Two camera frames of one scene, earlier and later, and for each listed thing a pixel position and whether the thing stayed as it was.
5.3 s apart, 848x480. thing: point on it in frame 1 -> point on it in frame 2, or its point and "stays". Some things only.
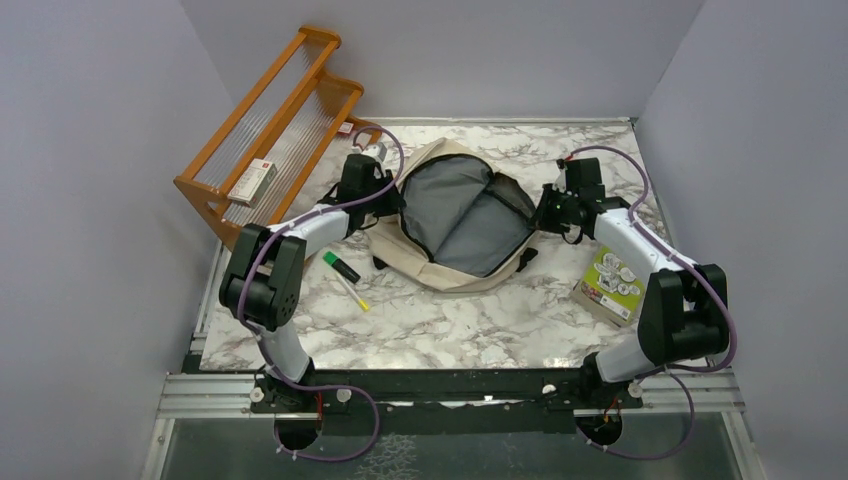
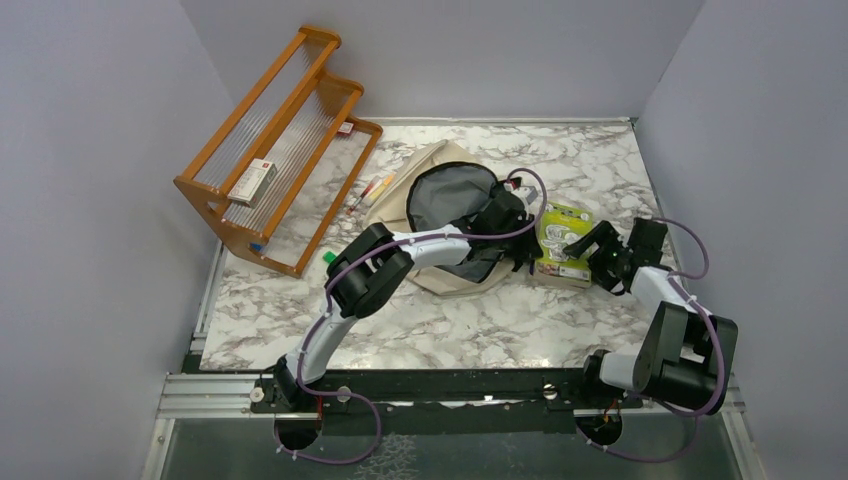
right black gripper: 541,219 -> 604,235
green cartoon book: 608,287 -> 559,227
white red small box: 253,184 stays
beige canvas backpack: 462,225 stays
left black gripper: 392,204 -> 527,249
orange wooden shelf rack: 285,138 stays
